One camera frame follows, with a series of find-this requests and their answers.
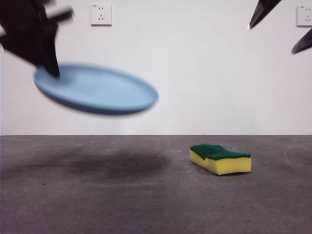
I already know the white wall socket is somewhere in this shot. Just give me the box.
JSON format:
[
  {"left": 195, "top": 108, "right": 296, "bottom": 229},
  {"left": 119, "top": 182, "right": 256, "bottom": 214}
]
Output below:
[
  {"left": 296, "top": 5, "right": 312, "bottom": 27},
  {"left": 91, "top": 3, "right": 113, "bottom": 26}
]

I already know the yellow sponge with green scourer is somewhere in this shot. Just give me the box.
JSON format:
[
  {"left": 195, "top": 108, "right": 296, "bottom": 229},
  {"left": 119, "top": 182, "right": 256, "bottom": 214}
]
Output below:
[{"left": 190, "top": 144, "right": 252, "bottom": 176}]

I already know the light blue round plate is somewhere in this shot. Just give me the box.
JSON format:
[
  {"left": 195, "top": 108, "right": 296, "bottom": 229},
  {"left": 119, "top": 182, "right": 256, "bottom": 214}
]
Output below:
[{"left": 33, "top": 63, "right": 159, "bottom": 117}]

